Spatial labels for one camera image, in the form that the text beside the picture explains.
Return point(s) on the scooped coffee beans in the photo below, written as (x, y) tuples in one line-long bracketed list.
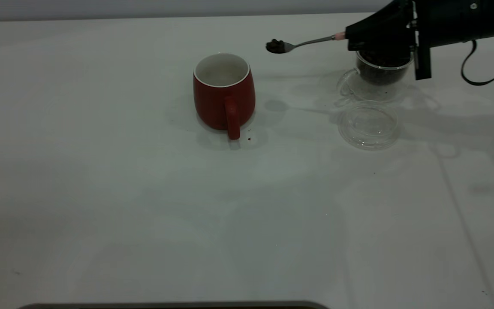
[(276, 44)]

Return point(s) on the red ceramic mug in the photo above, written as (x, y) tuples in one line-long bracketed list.
[(212, 105)]

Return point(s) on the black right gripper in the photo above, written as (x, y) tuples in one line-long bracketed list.
[(442, 21)]

